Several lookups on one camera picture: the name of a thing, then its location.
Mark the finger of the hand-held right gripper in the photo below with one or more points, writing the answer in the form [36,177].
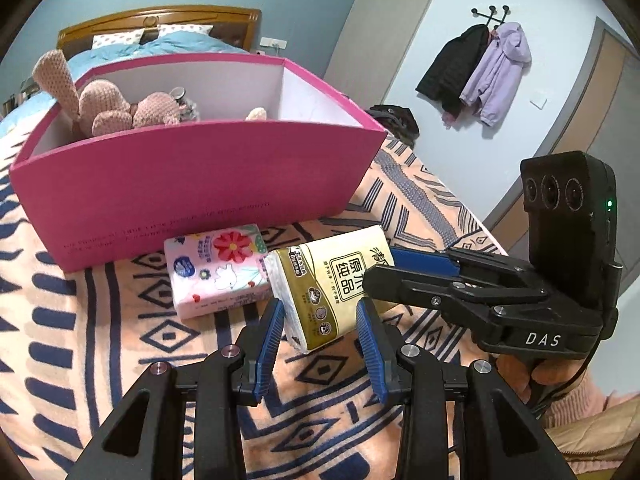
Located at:
[400,285]
[425,260]

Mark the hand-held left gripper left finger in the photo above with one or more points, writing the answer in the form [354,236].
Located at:
[267,350]

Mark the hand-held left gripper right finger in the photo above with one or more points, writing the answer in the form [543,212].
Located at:
[372,355]

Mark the yellow tissue pack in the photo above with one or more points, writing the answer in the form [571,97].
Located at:
[325,280]

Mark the pink floral tissue pack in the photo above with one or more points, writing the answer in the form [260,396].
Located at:
[215,270]

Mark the pink cardboard box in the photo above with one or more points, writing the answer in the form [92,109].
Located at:
[200,185]

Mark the beige plush toy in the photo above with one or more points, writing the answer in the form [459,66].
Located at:
[256,114]

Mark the pink knitted plush toy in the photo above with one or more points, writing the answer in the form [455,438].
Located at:
[105,105]

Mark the person's right hand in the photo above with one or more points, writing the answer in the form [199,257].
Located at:
[555,372]

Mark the orange patterned blanket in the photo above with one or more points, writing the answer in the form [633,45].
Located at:
[125,310]

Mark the purple jacket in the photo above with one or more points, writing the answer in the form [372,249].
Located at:
[495,75]

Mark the black jacket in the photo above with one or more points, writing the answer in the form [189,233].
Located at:
[450,75]

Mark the person's beige quilted jacket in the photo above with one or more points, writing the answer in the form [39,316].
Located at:
[600,435]

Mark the blue duvet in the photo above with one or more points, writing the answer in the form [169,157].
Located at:
[200,44]

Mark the white dotted pillow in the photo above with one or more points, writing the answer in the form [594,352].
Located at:
[185,30]
[117,39]

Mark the wooden headboard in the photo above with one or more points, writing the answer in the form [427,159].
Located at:
[200,17]

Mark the cluttered nightstand with bottles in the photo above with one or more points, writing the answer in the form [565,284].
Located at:
[20,97]

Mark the white wall switch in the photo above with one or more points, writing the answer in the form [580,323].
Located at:
[539,98]

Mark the black wall coat hook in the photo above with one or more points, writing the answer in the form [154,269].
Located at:
[492,12]

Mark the white wall socket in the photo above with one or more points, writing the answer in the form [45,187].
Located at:
[273,43]

